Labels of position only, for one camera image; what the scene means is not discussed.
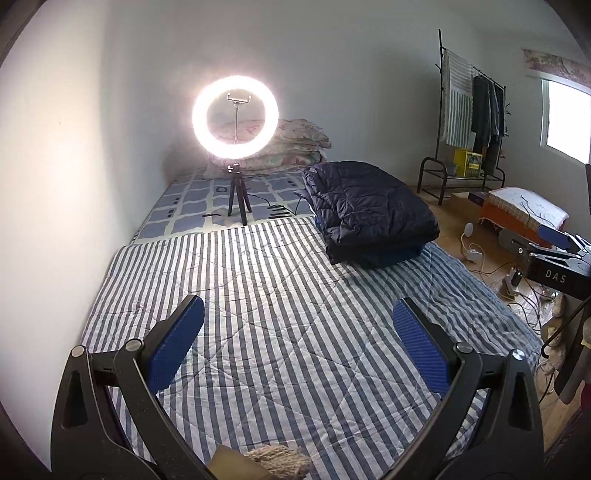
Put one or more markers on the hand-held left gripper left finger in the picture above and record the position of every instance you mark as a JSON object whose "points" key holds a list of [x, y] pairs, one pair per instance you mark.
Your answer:
{"points": [[180, 341]]}

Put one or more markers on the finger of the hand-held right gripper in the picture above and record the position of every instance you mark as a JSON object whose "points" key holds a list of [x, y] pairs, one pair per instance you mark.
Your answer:
{"points": [[551, 235]]}

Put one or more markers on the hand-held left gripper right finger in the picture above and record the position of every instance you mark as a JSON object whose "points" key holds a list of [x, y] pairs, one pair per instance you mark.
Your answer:
{"points": [[420, 341]]}

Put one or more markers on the navy puffer jacket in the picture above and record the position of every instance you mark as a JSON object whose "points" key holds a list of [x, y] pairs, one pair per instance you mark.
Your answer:
{"points": [[369, 203]]}

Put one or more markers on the dark hanging clothes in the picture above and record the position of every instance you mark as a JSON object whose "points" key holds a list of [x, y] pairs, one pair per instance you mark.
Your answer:
{"points": [[482, 115]]}

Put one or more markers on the black clothes rack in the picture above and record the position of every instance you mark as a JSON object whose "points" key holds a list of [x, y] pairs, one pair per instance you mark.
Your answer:
{"points": [[440, 55]]}

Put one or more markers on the white embroidered cloth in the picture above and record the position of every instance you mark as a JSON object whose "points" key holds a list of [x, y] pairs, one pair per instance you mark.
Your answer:
{"points": [[526, 203]]}

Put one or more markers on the orange storage stool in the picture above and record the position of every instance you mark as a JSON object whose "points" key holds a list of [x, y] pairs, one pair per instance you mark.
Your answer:
{"points": [[491, 214]]}

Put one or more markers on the white power strip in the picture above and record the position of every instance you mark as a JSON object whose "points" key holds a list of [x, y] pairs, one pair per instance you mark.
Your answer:
{"points": [[472, 254]]}

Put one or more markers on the grey white striped blanket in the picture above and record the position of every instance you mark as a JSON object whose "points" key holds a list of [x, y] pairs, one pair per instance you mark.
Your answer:
{"points": [[277, 300]]}

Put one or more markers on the yellow box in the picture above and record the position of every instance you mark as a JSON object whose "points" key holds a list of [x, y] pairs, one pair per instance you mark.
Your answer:
{"points": [[468, 162]]}

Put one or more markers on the window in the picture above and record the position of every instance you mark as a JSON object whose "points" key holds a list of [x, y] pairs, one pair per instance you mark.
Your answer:
{"points": [[568, 120]]}

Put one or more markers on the brown cardboard piece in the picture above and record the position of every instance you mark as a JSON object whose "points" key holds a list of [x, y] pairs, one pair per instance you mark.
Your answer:
{"points": [[226, 466]]}

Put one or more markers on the blue checked bed sheet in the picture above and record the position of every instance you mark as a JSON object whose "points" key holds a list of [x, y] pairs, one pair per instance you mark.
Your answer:
{"points": [[184, 203]]}

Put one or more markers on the beige knitted cloth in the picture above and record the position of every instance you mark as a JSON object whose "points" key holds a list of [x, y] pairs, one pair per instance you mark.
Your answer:
{"points": [[281, 461]]}

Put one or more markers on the striped hanging cloth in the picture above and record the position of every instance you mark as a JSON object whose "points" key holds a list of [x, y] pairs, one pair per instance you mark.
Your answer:
{"points": [[457, 101]]}

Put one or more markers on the black mini tripod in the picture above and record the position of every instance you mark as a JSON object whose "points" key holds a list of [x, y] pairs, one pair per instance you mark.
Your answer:
{"points": [[239, 184]]}

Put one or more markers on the floral curtain valance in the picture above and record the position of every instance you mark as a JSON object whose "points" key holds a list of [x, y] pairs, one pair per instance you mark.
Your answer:
{"points": [[554, 62]]}

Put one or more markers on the folded floral quilt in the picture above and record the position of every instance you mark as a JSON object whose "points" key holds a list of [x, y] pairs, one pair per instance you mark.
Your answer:
{"points": [[300, 138]]}

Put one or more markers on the black phone holder clamp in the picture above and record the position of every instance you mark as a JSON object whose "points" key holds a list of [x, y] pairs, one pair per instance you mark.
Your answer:
{"points": [[238, 98]]}

